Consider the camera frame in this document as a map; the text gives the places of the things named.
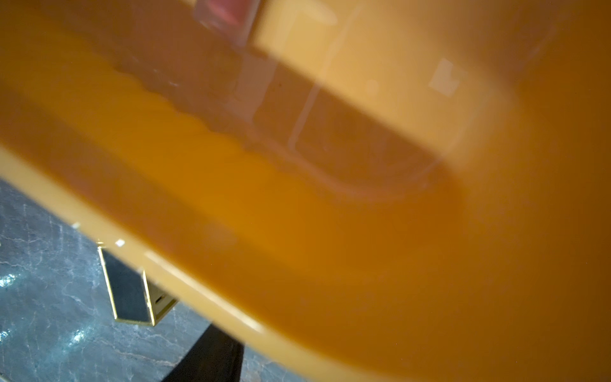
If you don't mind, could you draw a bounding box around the yellow storage tray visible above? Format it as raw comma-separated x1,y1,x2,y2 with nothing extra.
1,1,610,381

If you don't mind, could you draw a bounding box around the pale pink lip gloss tube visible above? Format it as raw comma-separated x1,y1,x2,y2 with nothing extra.
193,0,261,47

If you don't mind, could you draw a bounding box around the black gold square lipstick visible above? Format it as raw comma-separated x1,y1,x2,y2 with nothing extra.
97,246,178,326

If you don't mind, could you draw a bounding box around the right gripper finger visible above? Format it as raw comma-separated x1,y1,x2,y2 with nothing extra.
162,324,244,382

